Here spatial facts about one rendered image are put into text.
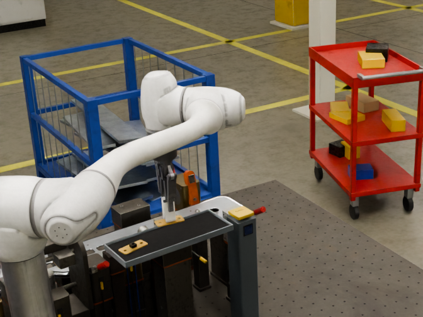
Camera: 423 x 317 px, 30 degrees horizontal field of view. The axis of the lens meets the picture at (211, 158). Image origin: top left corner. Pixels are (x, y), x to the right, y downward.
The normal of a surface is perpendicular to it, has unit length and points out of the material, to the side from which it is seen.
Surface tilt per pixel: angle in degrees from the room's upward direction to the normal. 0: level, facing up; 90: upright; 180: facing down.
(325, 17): 90
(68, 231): 96
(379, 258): 0
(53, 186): 10
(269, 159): 0
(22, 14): 90
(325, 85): 90
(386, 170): 0
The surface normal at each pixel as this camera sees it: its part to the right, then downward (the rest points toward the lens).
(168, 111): -0.18, 0.36
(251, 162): -0.05, -0.92
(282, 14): -0.87, 0.22
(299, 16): 0.48, 0.32
